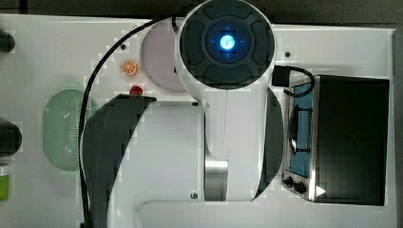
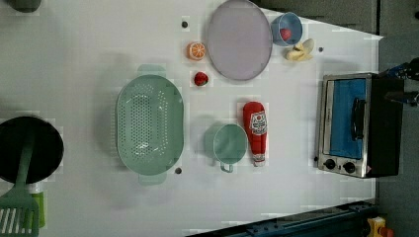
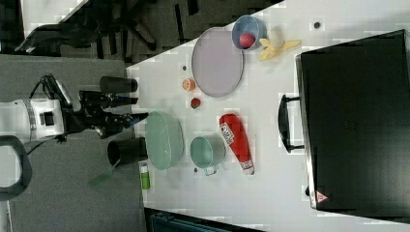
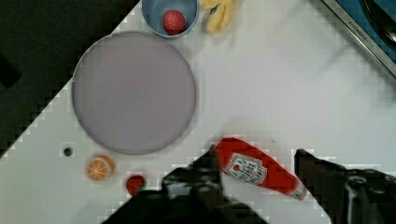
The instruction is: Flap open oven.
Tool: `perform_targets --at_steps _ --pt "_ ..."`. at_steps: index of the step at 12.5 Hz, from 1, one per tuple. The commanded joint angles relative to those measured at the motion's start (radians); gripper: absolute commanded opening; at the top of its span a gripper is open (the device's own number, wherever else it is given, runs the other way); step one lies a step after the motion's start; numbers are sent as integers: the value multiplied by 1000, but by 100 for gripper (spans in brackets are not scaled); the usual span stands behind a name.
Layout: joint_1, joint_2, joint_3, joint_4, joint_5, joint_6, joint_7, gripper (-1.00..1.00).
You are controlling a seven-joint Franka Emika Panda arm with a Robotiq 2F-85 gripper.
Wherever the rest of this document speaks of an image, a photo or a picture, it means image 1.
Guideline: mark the red strawberry toy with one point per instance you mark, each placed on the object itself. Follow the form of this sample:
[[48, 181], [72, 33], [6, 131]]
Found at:
[[136, 90]]

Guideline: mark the lilac oval plate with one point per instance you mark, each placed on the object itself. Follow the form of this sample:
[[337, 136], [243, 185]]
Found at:
[[158, 57]]

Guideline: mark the black toaster oven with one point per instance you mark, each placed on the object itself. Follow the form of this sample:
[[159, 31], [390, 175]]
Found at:
[[336, 140]]

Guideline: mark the dark grey round object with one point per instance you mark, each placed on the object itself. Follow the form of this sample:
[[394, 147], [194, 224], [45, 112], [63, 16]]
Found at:
[[7, 42]]

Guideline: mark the orange slice toy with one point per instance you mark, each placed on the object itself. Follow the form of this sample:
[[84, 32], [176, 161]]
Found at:
[[129, 68]]

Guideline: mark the green perforated colander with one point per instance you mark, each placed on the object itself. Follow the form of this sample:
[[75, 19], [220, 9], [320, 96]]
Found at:
[[61, 129]]

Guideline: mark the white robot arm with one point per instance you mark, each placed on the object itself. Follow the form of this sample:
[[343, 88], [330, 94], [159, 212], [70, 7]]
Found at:
[[215, 147]]

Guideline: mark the black frying pan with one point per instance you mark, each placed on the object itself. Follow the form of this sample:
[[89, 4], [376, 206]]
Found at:
[[10, 138]]

